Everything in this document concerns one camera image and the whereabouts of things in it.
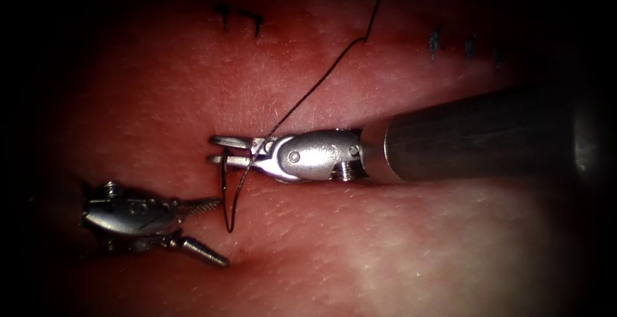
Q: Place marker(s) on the left arm needle driver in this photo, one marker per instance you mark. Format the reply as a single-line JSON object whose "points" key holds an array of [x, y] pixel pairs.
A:
{"points": [[130, 215]]}

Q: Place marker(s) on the black thread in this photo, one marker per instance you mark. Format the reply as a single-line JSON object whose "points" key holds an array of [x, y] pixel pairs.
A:
{"points": [[308, 92]]}

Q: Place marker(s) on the tissue pad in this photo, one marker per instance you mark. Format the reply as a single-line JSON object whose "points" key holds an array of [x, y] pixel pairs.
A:
{"points": [[337, 240]]}

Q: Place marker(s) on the blue stitching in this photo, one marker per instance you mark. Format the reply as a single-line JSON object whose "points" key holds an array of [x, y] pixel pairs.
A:
{"points": [[465, 47]]}

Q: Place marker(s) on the right arm needle driver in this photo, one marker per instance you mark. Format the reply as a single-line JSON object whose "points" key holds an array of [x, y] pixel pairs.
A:
{"points": [[313, 155]]}

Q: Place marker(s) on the right arm needle driver jaw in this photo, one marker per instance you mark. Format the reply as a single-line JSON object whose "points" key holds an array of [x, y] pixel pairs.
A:
{"points": [[231, 142], [236, 161]]}

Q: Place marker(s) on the dark right arm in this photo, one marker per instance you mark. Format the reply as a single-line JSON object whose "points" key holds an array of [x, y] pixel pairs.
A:
{"points": [[482, 134]]}

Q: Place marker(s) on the curved steel needle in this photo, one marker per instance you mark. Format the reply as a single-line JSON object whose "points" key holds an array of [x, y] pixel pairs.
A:
{"points": [[223, 187]]}

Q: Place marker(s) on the left arm needle driver jaw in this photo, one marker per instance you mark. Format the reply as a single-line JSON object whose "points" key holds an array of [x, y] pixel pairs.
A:
{"points": [[200, 252], [200, 206]]}

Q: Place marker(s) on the black stitching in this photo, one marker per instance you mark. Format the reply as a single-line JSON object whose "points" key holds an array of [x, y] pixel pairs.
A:
{"points": [[241, 15]]}

